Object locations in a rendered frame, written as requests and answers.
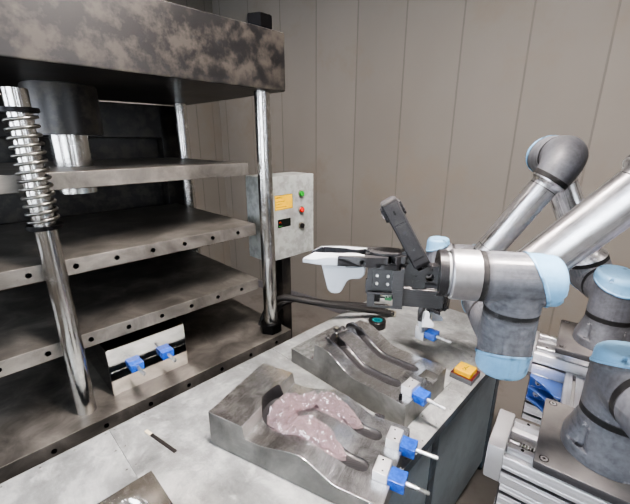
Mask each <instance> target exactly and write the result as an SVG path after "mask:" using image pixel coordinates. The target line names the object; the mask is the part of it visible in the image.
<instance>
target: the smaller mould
mask: <svg viewBox="0 0 630 504"><path fill-rule="evenodd" d="M98 504H173V503H172V501H171V500H170V498H169V497H168V495H167V493H166V492H165V490H164V489H163V487H162V486H161V484H160V483H159V481H158V480H157V478H156V477H155V475H154V474H153V472H152V471H150V472H148V473H146V474H145V475H143V476H141V477H140V478H138V479H137V480H135V481H133V482H132V483H130V484H128V485H127V486H125V487H124V488H122V489H120V490H119V491H117V492H115V493H114V494H112V495H111V496H109V497H107V498H106V499H104V500H102V501H101V502H99V503H98Z"/></svg>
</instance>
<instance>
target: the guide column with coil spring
mask: <svg viewBox="0 0 630 504"><path fill-rule="evenodd" d="M0 92H1V96H2V101H3V105H4V106H21V107H32V106H31V102H30V97H29V92H28V89H26V88H20V87H0ZM5 113H6V117H16V116H34V115H33V113H29V112H5ZM7 122H8V126H9V127H11V126H24V125H35V120H16V121H7ZM10 134H11V136H16V135H29V134H37V129H36V128H35V129H21V130H11V131H10ZM12 143H13V145H19V144H30V143H39V138H38V137H36V138H24V139H13V140H12ZM14 151H15V154H20V153H30V152H39V151H41V148H40V146H36V147H26V148H16V149H14ZM16 159H17V163H20V162H30V161H38V160H43V157H42V155H37V156H28V157H18V158H16ZM18 168H19V172H20V171H29V170H37V169H43V168H45V166H44V163H43V164H36V165H28V166H18ZM20 176H21V180H28V179H36V178H42V177H46V176H47V175H46V172H41V173H35V174H26V175H20ZM22 185H23V189H25V188H34V187H41V186H45V185H49V184H48V180H45V181H40V182H32V183H24V184H22ZM24 193H25V197H30V196H38V195H43V194H48V193H50V189H49V188H48V189H43V190H37V191H29V192H24ZM26 201H27V205H34V204H40V203H46V202H50V201H52V198H51V196H50V197H46V198H41V199H34V200H26ZM51 209H54V207H53V204H52V205H48V206H43V207H37V208H29V209H28V210H29V213H36V212H43V211H47V210H51ZM52 217H55V212H53V213H50V214H46V215H40V216H32V217H30V218H31V221H38V220H44V219H49V218H52ZM56 223H57V221H56V220H54V221H51V222H47V223H41V224H34V225H32V226H48V225H53V224H56ZM34 235H35V239H36V243H37V247H38V252H39V256H40V260H41V264H42V268H43V273H44V277H45V281H46V285H47V289H48V294H49V298H50V302H51V306H52V310H53V315H54V319H55V323H56V327H57V331H58V336H59V340H60V344H61V348H62V352H63V357H64V361H65V365H66V369H67V373H68V377H69V382H70V386H71V390H72V394H73V398H74V403H75V407H76V411H77V415H78V416H87V415H89V414H91V413H93V412H94V411H95V410H96V409H97V405H96V401H95V396H94V392H93V387H92V382H91V378H90V373H89V369H88V364H87V359H86V355H85V350H84V346H83V341H82V336H81V332H80V327H79V323H78V318H77V313H76V309H75V304H74V300H73V295H72V290H71V286H70V281H69V277H68V272H67V267H66V263H65V258H64V253H63V249H62V244H61V240H60V235H59V230H58V229H56V230H51V231H43V232H34Z"/></svg>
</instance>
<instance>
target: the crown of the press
mask: <svg viewBox="0 0 630 504"><path fill-rule="evenodd" d="M0 87H20V88H26V89H28V92H29V97H30V102H31V106H32V107H34V108H39V109H40V112H41V113H39V114H33V115H38V116H39V119H34V120H35V124H40V125H41V127H40V128H36V129H37V132H40V133H42V134H43V135H48V139H49V144H50V149H51V154H52V158H53V163H54V167H79V166H93V165H94V164H93V158H92V153H91V147H90V141H89V136H88V135H103V134H104V130H103V124H102V118H101V112H100V106H99V100H106V101H120V102H135V103H149V104H163V105H174V103H184V104H186V105H193V104H200V103H207V102H214V101H222V100H229V99H236V98H243V97H250V96H254V91H258V90H263V91H270V94H271V93H278V92H284V91H285V54H284V33H283V32H279V31H275V30H272V16H271V15H269V14H266V13H263V12H252V13H248V14H247V16H246V23H245V22H242V21H238V20H234V19H231V18H227V17H223V16H219V15H216V14H212V13H208V12H204V11H201V10H197V9H193V8H189V7H186V6H182V5H178V4H174V3H171V2H167V1H163V0H0ZM0 93H1V92H0Z"/></svg>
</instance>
